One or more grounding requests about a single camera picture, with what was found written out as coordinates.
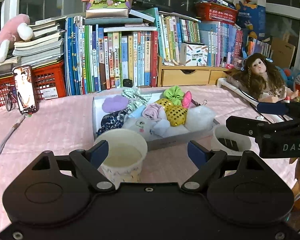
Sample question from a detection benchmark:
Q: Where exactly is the stack of flat books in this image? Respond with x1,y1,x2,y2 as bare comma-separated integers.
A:
84,7,160,27

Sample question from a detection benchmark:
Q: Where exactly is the smartphone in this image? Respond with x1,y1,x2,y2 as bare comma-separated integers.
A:
13,65,38,115

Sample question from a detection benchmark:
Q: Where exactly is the white pipe frame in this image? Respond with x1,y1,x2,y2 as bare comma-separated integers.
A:
216,77,291,123

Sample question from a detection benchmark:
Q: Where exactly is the red plastic basket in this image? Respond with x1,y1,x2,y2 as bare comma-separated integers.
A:
195,2,238,23

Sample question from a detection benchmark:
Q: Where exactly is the wooden drawer organizer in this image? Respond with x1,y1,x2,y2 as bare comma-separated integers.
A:
157,54,233,88

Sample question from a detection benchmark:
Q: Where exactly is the row of thin colourful books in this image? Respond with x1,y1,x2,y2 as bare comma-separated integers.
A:
155,7,245,67

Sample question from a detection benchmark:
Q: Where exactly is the stack of worn books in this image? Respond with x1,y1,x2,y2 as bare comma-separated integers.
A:
0,17,66,72

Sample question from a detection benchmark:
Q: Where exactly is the white box tray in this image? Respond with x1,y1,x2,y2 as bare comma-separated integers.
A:
92,93,221,152

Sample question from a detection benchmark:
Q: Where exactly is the dark patterned scrunchie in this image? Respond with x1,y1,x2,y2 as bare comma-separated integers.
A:
97,108,131,136

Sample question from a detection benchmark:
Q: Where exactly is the red plastic crate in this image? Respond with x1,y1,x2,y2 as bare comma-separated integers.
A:
0,60,67,107

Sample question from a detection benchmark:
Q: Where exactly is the pink fabric bow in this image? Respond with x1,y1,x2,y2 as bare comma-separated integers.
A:
181,91,193,110

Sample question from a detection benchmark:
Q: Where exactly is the paper cup with scribble drawing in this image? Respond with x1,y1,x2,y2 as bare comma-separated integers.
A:
93,128,148,183

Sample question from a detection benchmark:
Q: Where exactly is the cardboard box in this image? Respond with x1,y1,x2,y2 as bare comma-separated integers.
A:
271,37,297,70

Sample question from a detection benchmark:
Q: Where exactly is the blue cartoon box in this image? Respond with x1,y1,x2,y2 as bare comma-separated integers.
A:
236,0,267,41

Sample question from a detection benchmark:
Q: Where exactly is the pink and white plush toy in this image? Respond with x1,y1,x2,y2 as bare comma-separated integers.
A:
0,13,35,63

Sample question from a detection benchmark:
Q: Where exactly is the paper cup with cat drawing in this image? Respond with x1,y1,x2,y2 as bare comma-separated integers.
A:
211,124,252,156

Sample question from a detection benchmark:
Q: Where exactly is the white printed box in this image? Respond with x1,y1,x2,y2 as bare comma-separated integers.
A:
179,42,209,67

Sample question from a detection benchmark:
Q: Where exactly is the purple plush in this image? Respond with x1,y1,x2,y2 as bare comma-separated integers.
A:
101,96,130,113

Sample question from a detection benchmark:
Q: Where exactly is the green checked cloth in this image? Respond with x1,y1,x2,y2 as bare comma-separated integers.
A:
121,87,152,112

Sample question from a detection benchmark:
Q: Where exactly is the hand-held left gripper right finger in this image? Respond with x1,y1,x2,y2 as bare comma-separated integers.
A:
181,141,276,193

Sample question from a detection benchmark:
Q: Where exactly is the mauve cloth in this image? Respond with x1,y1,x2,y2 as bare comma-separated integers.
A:
142,103,167,121

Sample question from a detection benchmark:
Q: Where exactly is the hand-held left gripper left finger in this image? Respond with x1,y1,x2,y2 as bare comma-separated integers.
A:
27,140,116,193

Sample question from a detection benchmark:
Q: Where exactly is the miniature bicycle model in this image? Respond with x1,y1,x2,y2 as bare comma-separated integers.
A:
4,83,18,112

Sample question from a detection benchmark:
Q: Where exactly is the brown-haired doll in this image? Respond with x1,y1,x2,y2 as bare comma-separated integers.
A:
229,53,300,103

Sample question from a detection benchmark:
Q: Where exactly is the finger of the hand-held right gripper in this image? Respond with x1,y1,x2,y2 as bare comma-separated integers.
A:
256,101,300,118
226,115,300,141

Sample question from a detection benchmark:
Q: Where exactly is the green scrunchie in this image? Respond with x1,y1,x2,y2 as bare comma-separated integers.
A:
163,85,185,106

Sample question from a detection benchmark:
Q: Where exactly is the row of tall picture books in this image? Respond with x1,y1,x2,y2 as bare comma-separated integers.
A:
64,16,160,96

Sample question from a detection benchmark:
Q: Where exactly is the braided white cable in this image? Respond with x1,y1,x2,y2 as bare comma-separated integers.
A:
0,116,26,173

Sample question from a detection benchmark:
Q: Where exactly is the black cable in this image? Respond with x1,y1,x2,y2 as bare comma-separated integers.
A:
236,87,273,124

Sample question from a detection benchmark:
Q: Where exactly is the yellow sequin plush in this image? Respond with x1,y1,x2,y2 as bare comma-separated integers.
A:
153,98,190,127

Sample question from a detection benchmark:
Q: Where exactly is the row of slanted small books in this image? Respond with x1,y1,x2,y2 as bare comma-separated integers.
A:
244,36,273,58

